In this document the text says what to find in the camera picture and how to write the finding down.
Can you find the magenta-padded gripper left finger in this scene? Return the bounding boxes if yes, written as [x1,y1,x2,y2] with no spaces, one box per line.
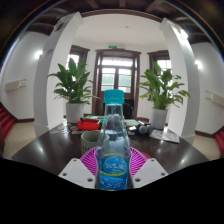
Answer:
[58,146,100,189]

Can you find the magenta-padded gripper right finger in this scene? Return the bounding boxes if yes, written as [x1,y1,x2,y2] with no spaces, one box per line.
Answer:
[128,147,169,189]

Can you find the clear blue-capped water bottle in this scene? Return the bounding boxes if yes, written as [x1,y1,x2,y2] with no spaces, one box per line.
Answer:
[94,89,133,191]

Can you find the grey patterned mug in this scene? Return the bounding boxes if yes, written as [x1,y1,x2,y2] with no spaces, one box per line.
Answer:
[80,129,110,156]

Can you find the printed magazine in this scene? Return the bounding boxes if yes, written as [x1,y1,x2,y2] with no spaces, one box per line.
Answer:
[148,128,181,145]

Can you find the red box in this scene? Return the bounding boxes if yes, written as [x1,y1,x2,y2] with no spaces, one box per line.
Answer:
[77,117,101,131]

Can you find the green packet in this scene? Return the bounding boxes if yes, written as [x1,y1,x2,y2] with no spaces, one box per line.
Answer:
[85,114,106,122]

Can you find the black chair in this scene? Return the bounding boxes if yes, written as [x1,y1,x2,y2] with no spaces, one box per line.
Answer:
[122,101,133,120]

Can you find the red carpeted staircase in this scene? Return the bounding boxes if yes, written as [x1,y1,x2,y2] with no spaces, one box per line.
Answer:
[0,102,16,141]
[214,128,224,158]

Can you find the potted green plant, white pot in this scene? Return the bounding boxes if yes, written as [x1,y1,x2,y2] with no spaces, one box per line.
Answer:
[137,61,191,131]
[47,57,101,125]

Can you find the brown wooden glazed door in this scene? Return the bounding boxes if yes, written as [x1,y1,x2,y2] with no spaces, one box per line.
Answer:
[94,48,141,118]

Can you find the wall lamp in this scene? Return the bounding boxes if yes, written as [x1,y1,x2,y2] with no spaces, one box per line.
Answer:
[194,59,204,70]
[34,49,44,60]

